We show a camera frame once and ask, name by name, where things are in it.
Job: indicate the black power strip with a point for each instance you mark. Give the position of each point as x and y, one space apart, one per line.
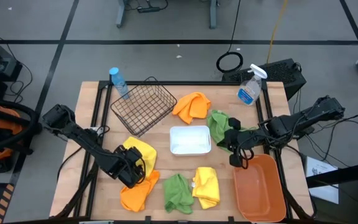
148 9

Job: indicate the yellow microfiber towel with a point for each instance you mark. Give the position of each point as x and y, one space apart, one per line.
207 186
146 152

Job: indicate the orange plastic bin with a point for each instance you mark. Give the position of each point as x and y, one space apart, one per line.
259 189

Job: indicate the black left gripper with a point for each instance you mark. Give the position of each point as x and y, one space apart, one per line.
126 163

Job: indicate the black desk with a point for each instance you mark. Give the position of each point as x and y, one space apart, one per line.
346 174

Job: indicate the black computer case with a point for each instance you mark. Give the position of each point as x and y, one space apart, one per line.
278 73

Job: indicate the printed paper sheet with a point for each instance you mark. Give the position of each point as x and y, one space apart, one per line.
317 169

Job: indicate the black aluminium frame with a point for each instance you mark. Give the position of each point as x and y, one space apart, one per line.
182 83

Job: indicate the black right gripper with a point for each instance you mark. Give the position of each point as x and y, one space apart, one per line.
241 138

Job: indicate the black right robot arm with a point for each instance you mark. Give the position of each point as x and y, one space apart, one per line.
306 119

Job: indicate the grey desk leg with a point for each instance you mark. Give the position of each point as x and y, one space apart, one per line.
121 15
213 15

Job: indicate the white plastic bin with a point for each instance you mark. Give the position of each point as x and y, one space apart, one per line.
190 140

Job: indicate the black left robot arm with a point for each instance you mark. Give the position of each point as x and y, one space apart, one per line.
82 135

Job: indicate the green microfiber towel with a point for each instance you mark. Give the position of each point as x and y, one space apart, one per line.
177 194
217 124

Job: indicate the orange microfiber towel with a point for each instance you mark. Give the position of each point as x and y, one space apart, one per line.
193 107
134 196

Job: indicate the blue water bottle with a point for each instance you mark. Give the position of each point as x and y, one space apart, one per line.
118 81

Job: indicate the orange shop vacuum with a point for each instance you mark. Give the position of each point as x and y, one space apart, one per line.
5 124

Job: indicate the glass cleaner spray bottle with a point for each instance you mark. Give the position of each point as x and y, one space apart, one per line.
249 91

